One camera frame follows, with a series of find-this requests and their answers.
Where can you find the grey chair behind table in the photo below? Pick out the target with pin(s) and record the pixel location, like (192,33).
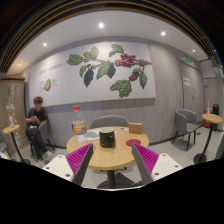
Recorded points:
(109,120)

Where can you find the clear plastic bottle red cap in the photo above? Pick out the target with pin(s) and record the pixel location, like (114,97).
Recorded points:
(79,125)

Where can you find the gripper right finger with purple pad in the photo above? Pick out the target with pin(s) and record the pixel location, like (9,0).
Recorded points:
(153,166)

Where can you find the red fire extinguisher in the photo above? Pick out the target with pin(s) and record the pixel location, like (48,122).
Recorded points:
(207,112)

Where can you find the small round table left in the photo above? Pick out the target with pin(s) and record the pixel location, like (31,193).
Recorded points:
(11,130)

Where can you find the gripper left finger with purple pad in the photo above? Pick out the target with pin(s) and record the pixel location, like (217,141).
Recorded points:
(73,166)

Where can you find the round wooden cafe table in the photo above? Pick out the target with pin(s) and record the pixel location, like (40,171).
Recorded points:
(112,159)

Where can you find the grey armchair right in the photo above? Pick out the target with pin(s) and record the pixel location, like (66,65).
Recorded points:
(186,122)

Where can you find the dark green mug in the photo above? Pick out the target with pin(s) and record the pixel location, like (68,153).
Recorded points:
(107,137)

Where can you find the red round coaster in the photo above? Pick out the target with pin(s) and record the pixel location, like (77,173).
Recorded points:
(130,142)

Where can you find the black bin right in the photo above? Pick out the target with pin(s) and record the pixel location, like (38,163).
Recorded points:
(216,112)

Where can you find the grey door with exit sign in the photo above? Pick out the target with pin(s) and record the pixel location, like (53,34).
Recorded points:
(192,87)

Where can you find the coffee plant wall mural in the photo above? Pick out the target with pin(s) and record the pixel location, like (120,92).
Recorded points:
(95,72)

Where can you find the seated person in black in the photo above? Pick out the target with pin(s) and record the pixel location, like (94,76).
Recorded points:
(35,117)

